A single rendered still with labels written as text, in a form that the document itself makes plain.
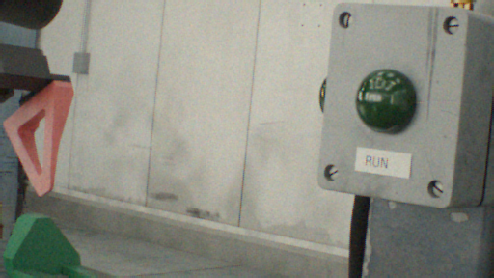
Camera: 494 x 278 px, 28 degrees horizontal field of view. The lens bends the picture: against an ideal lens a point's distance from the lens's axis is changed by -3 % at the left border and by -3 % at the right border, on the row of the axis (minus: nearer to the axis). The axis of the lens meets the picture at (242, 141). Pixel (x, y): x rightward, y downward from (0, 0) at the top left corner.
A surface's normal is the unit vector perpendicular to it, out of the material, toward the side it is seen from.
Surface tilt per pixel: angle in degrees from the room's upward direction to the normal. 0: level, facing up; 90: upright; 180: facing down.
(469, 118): 90
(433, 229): 90
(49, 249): 76
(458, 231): 90
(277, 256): 90
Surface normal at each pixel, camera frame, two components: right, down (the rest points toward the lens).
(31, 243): 0.75, -0.15
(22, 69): 0.70, -0.42
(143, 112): -0.65, -0.02
